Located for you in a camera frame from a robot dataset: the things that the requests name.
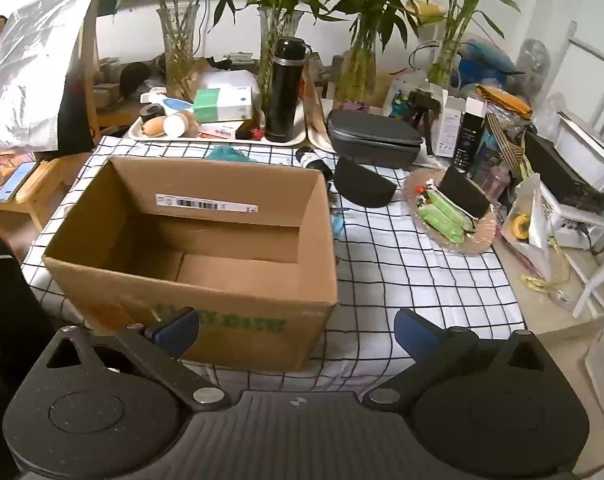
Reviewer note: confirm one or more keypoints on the black small tripod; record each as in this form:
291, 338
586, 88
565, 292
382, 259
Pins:
424, 110

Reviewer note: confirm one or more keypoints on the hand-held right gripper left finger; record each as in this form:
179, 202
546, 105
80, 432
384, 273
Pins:
178, 332

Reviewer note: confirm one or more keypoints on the black tape roll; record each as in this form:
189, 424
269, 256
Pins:
152, 111

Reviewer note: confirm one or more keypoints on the red wrapper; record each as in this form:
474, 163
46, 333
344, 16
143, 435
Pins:
254, 134

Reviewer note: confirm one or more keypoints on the white red flat box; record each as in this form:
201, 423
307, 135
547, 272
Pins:
219, 131

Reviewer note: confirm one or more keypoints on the white appliance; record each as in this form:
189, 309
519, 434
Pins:
586, 155

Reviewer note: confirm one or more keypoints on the beige serving tray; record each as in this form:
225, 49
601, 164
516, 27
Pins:
318, 135

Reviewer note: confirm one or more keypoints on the blue green toy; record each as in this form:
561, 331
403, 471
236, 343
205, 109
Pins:
399, 105

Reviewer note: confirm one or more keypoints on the black white carton box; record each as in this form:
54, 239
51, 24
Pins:
469, 135

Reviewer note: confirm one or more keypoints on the black thermos bottle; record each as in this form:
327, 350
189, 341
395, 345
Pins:
282, 100

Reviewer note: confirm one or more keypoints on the white blue handheld device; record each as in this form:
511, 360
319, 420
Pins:
169, 100

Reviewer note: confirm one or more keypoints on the clear glass vase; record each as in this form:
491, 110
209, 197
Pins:
447, 55
358, 60
178, 45
277, 27

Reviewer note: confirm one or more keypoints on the wooden side table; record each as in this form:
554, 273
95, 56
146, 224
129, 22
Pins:
42, 195

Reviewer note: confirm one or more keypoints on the white black checked tablecloth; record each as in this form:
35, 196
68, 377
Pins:
406, 270

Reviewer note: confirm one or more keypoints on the yellow cloth bag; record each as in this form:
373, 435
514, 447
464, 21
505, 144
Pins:
506, 102

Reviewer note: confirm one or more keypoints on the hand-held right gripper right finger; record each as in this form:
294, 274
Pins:
412, 332

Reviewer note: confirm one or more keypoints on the white serving tray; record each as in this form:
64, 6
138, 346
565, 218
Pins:
202, 141

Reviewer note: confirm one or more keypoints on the yellow tape measure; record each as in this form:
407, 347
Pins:
521, 224

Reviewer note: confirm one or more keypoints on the black glasses case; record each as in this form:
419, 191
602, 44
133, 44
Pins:
362, 185

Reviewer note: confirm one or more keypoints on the teal fluffy cloth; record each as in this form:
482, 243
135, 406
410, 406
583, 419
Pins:
229, 153

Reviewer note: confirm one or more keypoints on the clear glass plate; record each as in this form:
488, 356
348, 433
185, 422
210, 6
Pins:
415, 180

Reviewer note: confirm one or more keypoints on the striped ribbon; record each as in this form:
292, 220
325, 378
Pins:
506, 145

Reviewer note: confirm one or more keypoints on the white cap orange bottle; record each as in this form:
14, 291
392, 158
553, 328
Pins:
176, 125

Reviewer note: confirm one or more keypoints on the green packet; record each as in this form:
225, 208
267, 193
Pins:
434, 217
454, 215

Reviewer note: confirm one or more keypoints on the black trash bag roll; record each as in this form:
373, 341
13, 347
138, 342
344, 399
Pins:
312, 161

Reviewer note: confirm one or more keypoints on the white plastic stand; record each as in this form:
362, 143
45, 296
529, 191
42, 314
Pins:
596, 285

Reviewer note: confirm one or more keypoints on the black cloth pouch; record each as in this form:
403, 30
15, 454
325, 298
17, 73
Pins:
464, 192

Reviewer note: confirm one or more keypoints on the brown egg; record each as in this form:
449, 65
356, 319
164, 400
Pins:
156, 126

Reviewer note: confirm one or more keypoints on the grey zip case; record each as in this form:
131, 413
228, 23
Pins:
371, 135

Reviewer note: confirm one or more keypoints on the silver plastic bag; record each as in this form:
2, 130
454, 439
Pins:
32, 60

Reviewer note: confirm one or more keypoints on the brown cardboard box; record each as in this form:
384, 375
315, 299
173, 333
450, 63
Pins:
132, 295

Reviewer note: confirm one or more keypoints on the green white tissue box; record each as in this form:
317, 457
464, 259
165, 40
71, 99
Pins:
222, 105

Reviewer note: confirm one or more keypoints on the blue smartphone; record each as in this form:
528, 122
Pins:
14, 181

